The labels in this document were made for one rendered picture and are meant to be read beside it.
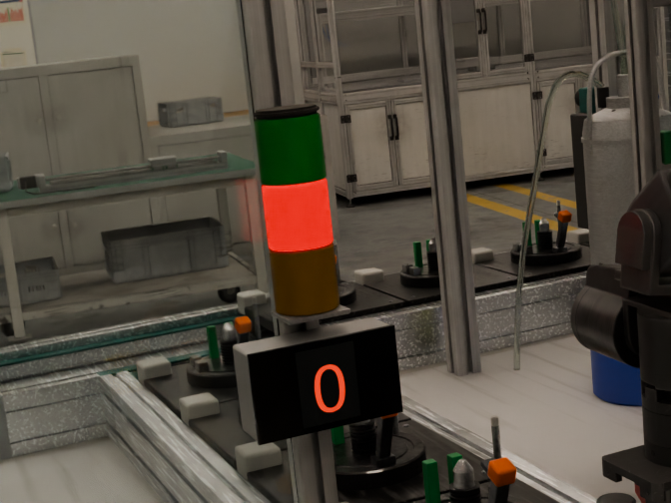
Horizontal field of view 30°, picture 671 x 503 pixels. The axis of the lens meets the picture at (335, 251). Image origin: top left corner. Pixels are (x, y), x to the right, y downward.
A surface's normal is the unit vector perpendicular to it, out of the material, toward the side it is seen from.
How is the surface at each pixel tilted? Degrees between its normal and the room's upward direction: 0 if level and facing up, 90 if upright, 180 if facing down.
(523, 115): 90
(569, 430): 0
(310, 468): 90
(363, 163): 90
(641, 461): 1
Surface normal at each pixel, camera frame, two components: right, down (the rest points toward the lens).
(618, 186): -0.51, 0.21
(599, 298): -0.74, -0.57
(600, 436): -0.11, -0.98
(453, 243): 0.39, 0.13
